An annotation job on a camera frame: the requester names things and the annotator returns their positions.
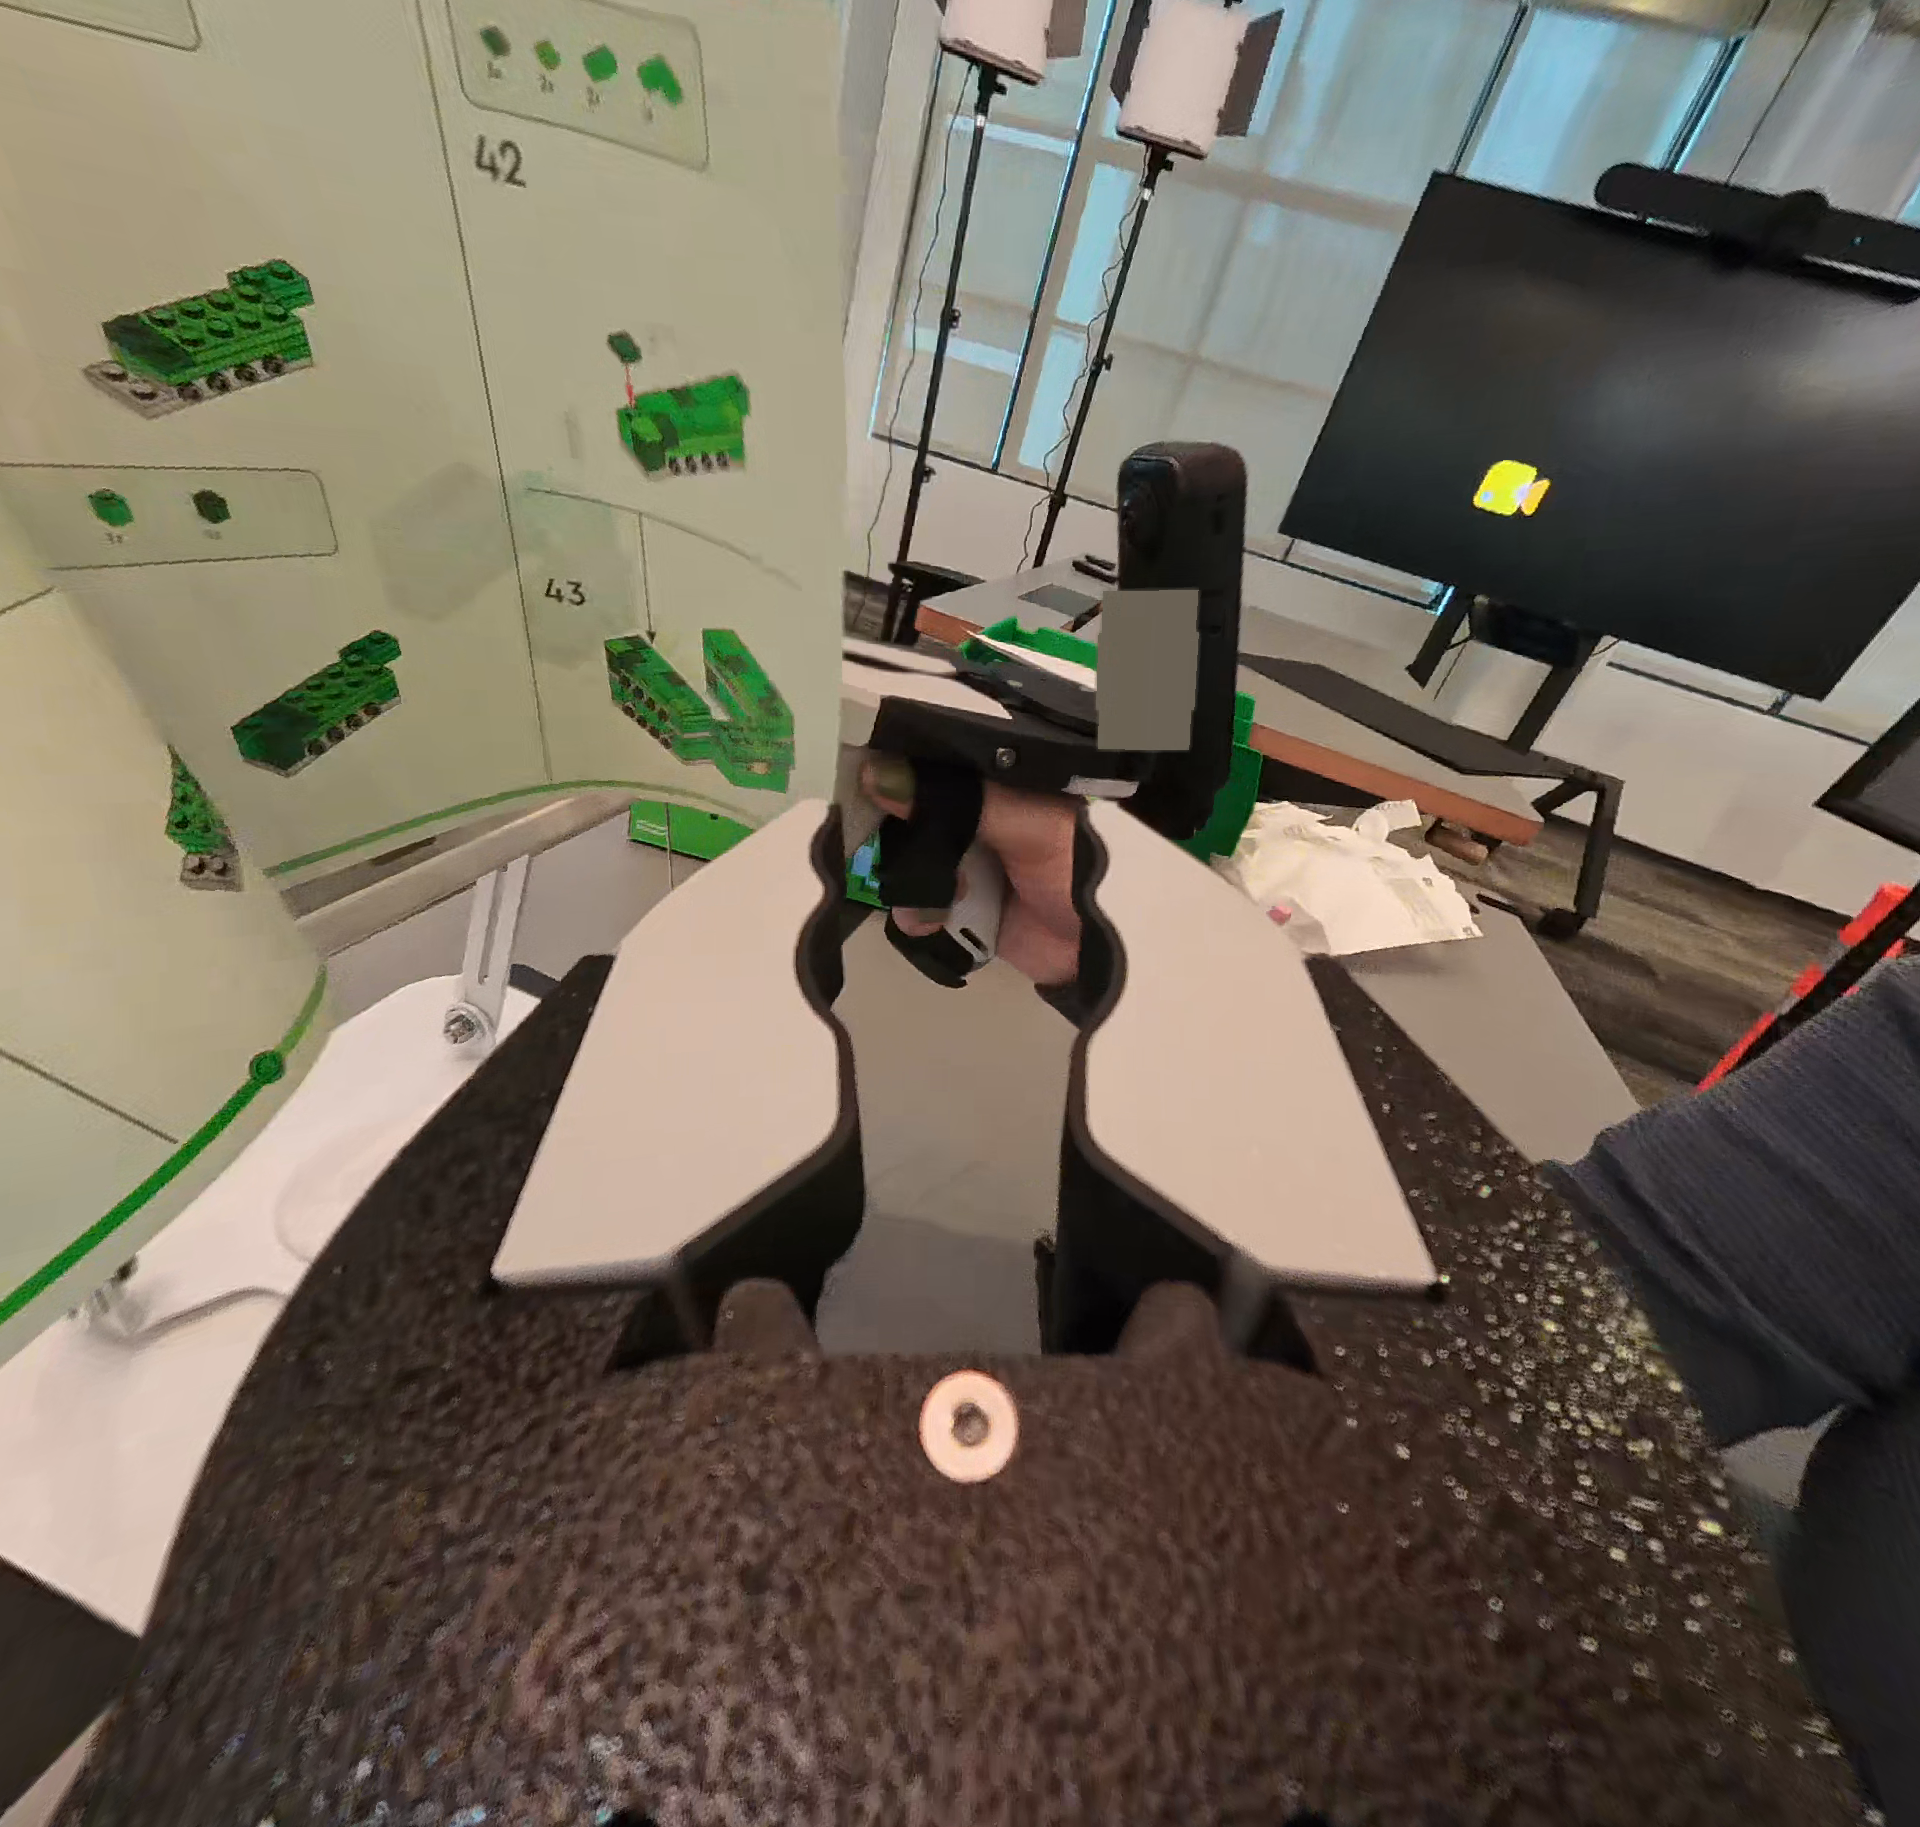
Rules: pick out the black video bar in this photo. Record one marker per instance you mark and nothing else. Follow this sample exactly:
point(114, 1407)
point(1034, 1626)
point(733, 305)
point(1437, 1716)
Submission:
point(1724, 201)

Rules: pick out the rolling table with brown edge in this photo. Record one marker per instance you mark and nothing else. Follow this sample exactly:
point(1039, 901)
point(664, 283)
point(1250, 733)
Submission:
point(1395, 749)

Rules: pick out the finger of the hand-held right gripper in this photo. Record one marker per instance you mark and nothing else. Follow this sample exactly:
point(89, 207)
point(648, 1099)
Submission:
point(871, 719)

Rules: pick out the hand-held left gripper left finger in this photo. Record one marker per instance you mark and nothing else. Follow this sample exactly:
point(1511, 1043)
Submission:
point(704, 1049)

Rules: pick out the pale green instruction booklet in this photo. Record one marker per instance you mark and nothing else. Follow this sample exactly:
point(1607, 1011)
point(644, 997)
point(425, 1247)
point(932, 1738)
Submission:
point(375, 357)

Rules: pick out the white book stand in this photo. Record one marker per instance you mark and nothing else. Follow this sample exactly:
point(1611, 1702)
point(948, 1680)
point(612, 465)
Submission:
point(224, 1409)

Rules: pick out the green toy set box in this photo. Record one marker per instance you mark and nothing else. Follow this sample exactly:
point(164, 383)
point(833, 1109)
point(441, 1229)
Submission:
point(1245, 793)

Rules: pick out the black monitor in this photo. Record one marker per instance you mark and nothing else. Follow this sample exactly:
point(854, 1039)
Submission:
point(1874, 793)

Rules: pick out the large black display screen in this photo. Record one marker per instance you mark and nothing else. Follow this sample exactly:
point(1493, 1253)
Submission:
point(1650, 433)

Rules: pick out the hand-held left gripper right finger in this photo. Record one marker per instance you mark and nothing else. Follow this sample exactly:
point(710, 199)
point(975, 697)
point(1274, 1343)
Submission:
point(1231, 1109)

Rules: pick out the person's dark clothing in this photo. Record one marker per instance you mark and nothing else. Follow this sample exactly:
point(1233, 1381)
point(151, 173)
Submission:
point(1860, 1602)

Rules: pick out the grey desk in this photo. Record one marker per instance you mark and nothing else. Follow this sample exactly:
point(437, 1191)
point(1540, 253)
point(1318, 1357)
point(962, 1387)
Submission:
point(1440, 1049)

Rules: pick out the crumpled white paper bags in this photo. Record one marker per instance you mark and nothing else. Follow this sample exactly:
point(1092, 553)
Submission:
point(1350, 883)

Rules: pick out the person's right hand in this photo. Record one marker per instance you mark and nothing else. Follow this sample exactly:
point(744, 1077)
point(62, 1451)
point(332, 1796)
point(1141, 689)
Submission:
point(1039, 883)

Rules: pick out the person's right forearm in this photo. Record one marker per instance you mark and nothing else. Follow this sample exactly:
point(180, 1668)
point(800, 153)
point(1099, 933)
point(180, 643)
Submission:
point(1754, 1199)

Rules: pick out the red and black frame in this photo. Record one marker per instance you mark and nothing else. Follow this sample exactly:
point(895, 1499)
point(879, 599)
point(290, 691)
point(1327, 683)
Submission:
point(1800, 989)

